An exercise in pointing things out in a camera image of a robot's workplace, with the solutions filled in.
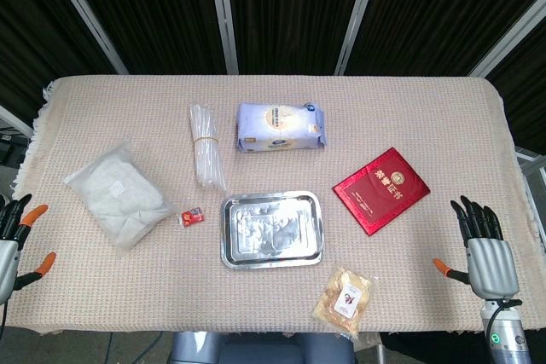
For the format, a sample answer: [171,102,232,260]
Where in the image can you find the white cloth in clear bag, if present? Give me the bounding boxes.
[64,141,178,255]

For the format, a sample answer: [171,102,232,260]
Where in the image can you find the grey robot torso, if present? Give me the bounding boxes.
[170,331,357,364]

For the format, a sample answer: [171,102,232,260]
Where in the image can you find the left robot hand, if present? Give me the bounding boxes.
[0,193,57,306]

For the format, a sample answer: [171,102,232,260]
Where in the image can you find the blue tissue pack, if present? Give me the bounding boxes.
[235,101,328,153]

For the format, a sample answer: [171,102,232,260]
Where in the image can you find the small red snack packet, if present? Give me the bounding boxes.
[177,207,206,228]

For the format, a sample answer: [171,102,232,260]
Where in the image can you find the bundle of clear straws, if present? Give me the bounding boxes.
[189,101,228,192]

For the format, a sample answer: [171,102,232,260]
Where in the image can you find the yellowish snack packet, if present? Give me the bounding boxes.
[311,265,379,336]

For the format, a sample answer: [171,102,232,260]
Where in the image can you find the white partition frame post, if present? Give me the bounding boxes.
[334,0,385,77]
[41,0,130,76]
[206,0,240,76]
[468,9,546,79]

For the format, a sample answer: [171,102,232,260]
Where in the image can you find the red certificate booklet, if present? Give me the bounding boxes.
[332,147,432,237]

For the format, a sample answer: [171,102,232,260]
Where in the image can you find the silver metal tray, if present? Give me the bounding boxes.
[219,190,325,270]

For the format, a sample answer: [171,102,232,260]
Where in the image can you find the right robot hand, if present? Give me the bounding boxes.
[433,194,523,308]

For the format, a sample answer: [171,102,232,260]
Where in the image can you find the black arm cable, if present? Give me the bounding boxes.
[483,298,523,364]

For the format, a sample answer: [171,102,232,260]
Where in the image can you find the beige woven tablecloth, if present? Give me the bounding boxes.
[10,75,546,337]

